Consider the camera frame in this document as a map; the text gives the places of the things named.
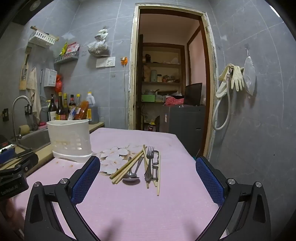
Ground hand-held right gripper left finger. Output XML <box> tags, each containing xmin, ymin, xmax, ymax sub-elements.
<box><xmin>24</xmin><ymin>156</ymin><xmax>101</xmax><ymax>241</ymax></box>

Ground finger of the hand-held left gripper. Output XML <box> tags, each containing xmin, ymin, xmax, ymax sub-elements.
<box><xmin>0</xmin><ymin>153</ymin><xmax>39</xmax><ymax>178</ymax></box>
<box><xmin>0</xmin><ymin>148</ymin><xmax>33</xmax><ymax>164</ymax></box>

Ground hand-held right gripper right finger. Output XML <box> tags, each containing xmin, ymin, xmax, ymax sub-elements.
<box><xmin>195</xmin><ymin>156</ymin><xmax>271</xmax><ymax>241</ymax></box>

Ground steel spoon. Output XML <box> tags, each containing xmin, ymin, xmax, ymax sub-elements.
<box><xmin>122</xmin><ymin>156</ymin><xmax>144</xmax><ymax>180</ymax></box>
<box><xmin>122</xmin><ymin>159</ymin><xmax>140</xmax><ymax>185</ymax></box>

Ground white plastic utensil holder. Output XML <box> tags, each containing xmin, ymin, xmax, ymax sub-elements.
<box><xmin>47</xmin><ymin>119</ymin><xmax>93</xmax><ymax>163</ymax></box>

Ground metal peeler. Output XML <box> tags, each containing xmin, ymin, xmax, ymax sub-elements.
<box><xmin>151</xmin><ymin>150</ymin><xmax>161</xmax><ymax>182</ymax></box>

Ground steel sink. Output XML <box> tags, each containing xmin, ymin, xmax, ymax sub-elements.
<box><xmin>14</xmin><ymin>128</ymin><xmax>51</xmax><ymax>150</ymax></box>

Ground steel faucet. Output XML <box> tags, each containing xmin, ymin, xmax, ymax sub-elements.
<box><xmin>11</xmin><ymin>95</ymin><xmax>32</xmax><ymax>142</ymax></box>

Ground dark wine bottle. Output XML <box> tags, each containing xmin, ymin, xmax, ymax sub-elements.
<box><xmin>47</xmin><ymin>94</ymin><xmax>58</xmax><ymax>121</ymax></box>

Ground pink floral tablecloth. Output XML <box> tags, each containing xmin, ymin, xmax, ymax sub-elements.
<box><xmin>30</xmin><ymin>127</ymin><xmax>227</xmax><ymax>241</ymax></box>

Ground grey cabinet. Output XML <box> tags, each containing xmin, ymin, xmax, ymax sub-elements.
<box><xmin>160</xmin><ymin>105</ymin><xmax>206</xmax><ymax>158</ymax></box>

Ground tall dark sauce bottle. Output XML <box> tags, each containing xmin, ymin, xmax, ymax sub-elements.
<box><xmin>56</xmin><ymin>92</ymin><xmax>67</xmax><ymax>121</ymax></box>

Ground orange snack packet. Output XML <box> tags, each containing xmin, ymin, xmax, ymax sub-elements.
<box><xmin>74</xmin><ymin>101</ymin><xmax>89</xmax><ymax>120</ymax></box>

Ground hanging beige towel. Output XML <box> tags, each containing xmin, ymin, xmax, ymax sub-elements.
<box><xmin>26</xmin><ymin>67</ymin><xmax>42</xmax><ymax>116</ymax></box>

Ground plastic oil jug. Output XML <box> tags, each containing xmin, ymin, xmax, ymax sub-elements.
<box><xmin>86</xmin><ymin>92</ymin><xmax>99</xmax><ymax>124</ymax></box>

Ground wooden cutting board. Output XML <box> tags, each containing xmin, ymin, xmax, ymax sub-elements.
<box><xmin>19</xmin><ymin>46</ymin><xmax>32</xmax><ymax>91</ymax></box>

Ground red plastic bag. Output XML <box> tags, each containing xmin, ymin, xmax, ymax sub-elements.
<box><xmin>55</xmin><ymin>75</ymin><xmax>63</xmax><ymax>93</ymax></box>

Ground red cloth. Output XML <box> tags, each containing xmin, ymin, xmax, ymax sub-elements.
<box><xmin>165</xmin><ymin>96</ymin><xmax>185</xmax><ymax>106</ymax></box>

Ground black monitor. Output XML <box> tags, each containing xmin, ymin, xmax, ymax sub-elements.
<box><xmin>184</xmin><ymin>83</ymin><xmax>203</xmax><ymax>106</ymax></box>

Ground cream rubber gloves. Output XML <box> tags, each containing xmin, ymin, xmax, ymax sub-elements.
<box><xmin>216</xmin><ymin>63</ymin><xmax>245</xmax><ymax>98</ymax></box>

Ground hanging clear plastic bag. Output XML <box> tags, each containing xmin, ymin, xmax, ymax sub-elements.
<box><xmin>243</xmin><ymin>49</ymin><xmax>257</xmax><ymax>96</ymax></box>

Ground colourful seasoning packets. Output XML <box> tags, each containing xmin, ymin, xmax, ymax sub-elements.
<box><xmin>59</xmin><ymin>42</ymin><xmax>80</xmax><ymax>56</ymax></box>

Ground wooden shelf unit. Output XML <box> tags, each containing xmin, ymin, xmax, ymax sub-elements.
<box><xmin>136</xmin><ymin>35</ymin><xmax>186</xmax><ymax>131</ymax></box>

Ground hanging bag of dried goods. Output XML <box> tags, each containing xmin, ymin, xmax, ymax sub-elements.
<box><xmin>87</xmin><ymin>28</ymin><xmax>110</xmax><ymax>57</ymax></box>

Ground black range hood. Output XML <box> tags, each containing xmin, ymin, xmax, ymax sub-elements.
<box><xmin>11</xmin><ymin>0</ymin><xmax>55</xmax><ymax>26</ymax></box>

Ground white hose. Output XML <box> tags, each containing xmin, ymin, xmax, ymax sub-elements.
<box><xmin>212</xmin><ymin>67</ymin><xmax>234</xmax><ymax>131</ymax></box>

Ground white wall box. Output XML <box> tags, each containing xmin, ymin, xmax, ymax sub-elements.
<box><xmin>44</xmin><ymin>68</ymin><xmax>58</xmax><ymax>87</ymax></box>

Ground white cable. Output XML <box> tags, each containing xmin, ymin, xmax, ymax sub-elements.
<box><xmin>124</xmin><ymin>65</ymin><xmax>129</xmax><ymax>127</ymax></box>

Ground worn door frame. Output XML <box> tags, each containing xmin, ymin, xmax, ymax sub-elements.
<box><xmin>128</xmin><ymin>3</ymin><xmax>218</xmax><ymax>160</ymax></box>

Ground grey wall rack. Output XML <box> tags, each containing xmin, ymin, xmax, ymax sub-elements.
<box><xmin>54</xmin><ymin>51</ymin><xmax>80</xmax><ymax>65</ymax></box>

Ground white wall socket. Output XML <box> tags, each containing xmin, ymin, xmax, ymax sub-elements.
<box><xmin>96</xmin><ymin>56</ymin><xmax>116</xmax><ymax>68</ymax></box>

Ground white wall basket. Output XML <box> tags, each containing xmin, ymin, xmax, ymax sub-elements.
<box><xmin>28</xmin><ymin>30</ymin><xmax>56</xmax><ymax>48</ymax></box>

